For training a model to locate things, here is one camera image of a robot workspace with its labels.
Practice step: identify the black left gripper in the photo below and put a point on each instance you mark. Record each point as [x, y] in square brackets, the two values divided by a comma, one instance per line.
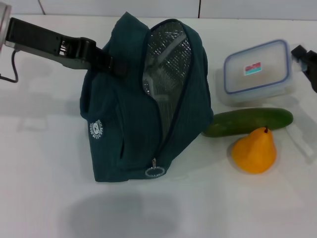
[37, 37]

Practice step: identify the clear food container blue rim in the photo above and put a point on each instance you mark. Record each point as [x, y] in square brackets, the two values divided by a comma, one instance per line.
[257, 74]

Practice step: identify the green cucumber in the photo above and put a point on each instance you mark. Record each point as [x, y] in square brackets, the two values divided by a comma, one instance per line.
[247, 121]

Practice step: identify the dark teal insulated lunch bag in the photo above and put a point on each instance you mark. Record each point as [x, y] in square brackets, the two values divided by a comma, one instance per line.
[119, 124]

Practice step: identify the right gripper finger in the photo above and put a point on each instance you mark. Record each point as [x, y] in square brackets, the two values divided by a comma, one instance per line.
[301, 52]
[314, 77]

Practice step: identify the yellow pear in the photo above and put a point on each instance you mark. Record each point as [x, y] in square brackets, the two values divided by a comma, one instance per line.
[255, 153]

